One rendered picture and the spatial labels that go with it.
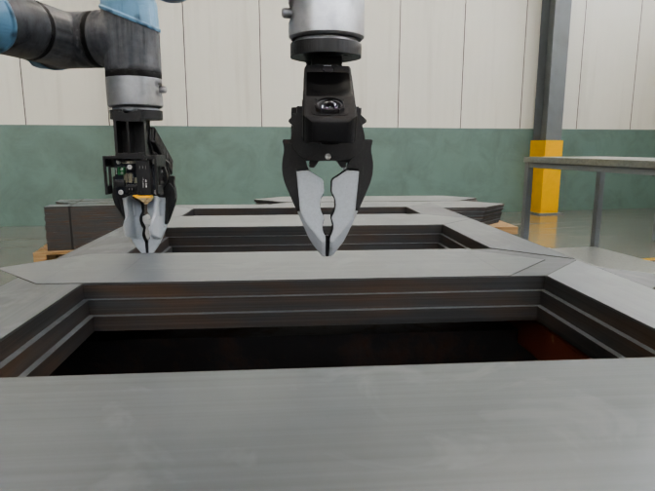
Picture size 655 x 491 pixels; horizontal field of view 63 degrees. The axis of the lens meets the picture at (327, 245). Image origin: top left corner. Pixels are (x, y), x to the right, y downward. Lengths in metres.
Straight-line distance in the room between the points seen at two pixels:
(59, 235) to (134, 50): 4.43
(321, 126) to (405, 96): 7.83
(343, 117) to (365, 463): 0.27
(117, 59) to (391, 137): 7.47
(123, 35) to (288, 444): 0.62
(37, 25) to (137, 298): 0.35
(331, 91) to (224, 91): 7.27
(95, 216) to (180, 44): 3.42
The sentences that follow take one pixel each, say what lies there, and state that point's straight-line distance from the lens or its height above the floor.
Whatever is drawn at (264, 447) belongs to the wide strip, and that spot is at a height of 0.87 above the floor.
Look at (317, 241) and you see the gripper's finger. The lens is 0.55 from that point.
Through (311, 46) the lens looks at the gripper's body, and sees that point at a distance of 0.54.
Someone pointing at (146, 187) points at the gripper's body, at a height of 0.97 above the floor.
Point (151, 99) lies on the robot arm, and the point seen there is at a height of 1.09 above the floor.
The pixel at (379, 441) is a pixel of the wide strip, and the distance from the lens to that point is 0.31.
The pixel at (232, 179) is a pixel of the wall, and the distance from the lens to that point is 7.74.
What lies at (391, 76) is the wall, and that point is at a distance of 8.23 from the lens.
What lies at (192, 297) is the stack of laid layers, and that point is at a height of 0.85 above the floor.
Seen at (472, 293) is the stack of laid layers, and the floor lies 0.85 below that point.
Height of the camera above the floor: 1.03
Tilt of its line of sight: 10 degrees down
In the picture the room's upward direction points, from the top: straight up
